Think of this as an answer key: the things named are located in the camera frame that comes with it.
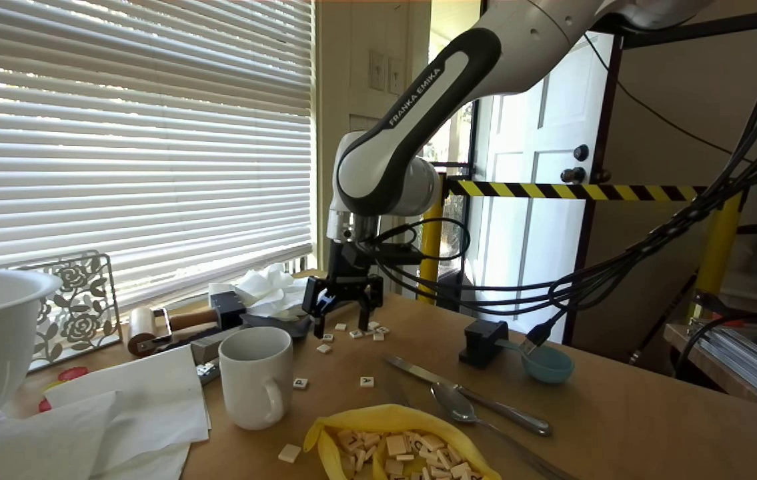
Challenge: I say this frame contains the white metal rose napkin holder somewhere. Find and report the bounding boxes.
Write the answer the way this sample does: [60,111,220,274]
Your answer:
[10,251,123,372]

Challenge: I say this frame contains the silver table knife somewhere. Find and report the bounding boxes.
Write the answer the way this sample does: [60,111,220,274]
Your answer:
[384,353,554,438]

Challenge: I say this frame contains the black metal frame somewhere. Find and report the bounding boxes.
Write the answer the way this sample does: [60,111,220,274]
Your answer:
[562,0,757,346]

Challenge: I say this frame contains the heap of wooden letter tiles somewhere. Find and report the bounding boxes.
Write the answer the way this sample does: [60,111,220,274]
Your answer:
[335,429,484,480]

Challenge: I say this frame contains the blue measuring scoop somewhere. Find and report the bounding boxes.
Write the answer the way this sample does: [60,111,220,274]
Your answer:
[494,338,575,385]

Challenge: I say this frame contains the white window blinds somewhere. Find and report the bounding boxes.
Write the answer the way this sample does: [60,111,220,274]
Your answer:
[0,0,315,314]

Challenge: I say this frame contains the yellow post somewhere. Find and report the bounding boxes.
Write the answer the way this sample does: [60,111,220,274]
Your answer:
[417,175,447,305]
[688,192,744,317]

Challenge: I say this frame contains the roller with wooden handle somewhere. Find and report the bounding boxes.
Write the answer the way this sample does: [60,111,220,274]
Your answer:
[127,306,220,357]

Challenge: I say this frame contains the silver spoon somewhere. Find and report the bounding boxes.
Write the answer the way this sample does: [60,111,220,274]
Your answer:
[430,383,580,480]

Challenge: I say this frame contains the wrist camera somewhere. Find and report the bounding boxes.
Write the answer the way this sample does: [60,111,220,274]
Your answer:
[375,243,427,266]

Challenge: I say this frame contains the white ceramic mug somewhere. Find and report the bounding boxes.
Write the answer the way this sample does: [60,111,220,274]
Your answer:
[218,326,294,431]

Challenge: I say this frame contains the crumpled white tissue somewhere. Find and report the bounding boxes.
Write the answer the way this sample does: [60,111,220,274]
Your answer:
[209,263,313,319]

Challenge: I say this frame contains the white panel door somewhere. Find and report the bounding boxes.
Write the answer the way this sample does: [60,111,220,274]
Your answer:
[466,30,616,345]

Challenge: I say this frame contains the yellow cloth bag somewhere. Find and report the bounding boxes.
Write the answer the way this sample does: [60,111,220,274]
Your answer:
[303,404,503,480]

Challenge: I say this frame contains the yellow black striped bar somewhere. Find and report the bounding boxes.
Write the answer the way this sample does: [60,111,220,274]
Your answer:
[448,178,710,203]

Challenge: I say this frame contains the dark grey flat plate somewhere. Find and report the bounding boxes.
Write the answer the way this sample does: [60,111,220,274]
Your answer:
[241,312,313,342]

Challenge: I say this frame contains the stack of white paper napkins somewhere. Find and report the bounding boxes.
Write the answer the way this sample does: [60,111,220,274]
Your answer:
[0,345,211,480]

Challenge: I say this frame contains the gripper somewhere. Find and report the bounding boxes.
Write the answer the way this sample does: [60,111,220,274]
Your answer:
[302,240,385,339]

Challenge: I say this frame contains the small black block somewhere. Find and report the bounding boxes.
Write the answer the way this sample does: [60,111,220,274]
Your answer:
[209,291,247,329]

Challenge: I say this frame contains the black block holder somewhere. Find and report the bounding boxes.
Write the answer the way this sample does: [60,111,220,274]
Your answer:
[459,319,510,369]

